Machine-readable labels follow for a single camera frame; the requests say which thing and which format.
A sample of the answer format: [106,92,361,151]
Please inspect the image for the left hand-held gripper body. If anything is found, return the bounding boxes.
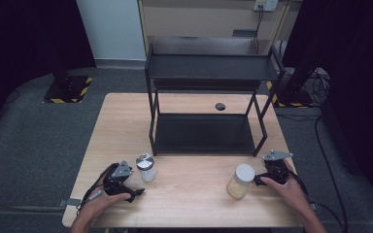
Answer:
[102,160,137,197]

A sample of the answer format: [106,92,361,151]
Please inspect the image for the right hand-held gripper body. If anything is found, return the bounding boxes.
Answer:
[262,150,294,185]

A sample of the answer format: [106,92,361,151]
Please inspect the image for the yellow-filled jar with white lid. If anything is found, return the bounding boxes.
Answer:
[226,163,256,201]

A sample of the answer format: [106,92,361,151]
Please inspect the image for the glass jar with silver lid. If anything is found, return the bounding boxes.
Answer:
[135,152,158,183]

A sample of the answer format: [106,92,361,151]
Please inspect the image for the black two-tier metal rack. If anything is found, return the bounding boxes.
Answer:
[144,42,287,158]

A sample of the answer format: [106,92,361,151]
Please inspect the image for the person's right hand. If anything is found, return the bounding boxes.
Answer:
[260,160,309,214]

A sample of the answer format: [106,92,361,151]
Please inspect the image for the person's left hand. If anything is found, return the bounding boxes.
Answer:
[77,192,132,224]

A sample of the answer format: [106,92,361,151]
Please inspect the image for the striped-edge black stand base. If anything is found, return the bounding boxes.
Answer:
[265,80,315,109]
[42,75,94,105]

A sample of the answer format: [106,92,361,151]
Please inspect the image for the black curtain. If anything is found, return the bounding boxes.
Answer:
[282,0,373,203]
[0,0,97,144]

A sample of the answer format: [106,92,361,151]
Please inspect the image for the grey metal cabinet plate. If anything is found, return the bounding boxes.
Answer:
[232,29,257,38]

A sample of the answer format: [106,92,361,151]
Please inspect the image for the beige wooden cabinet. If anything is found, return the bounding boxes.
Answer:
[137,0,303,56]

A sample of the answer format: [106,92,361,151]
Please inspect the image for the left hand-held gripper cable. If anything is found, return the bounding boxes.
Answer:
[77,162,120,213]

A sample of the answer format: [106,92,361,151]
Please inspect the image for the black floor cable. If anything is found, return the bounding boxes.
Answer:
[275,112,350,227]

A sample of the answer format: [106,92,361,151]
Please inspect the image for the tangled cable bundle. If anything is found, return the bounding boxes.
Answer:
[306,68,332,107]

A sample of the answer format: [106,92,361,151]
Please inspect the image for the black socket cable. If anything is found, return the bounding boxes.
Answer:
[253,4,265,55]

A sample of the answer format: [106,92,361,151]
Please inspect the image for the white wall socket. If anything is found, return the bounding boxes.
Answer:
[253,0,279,13]

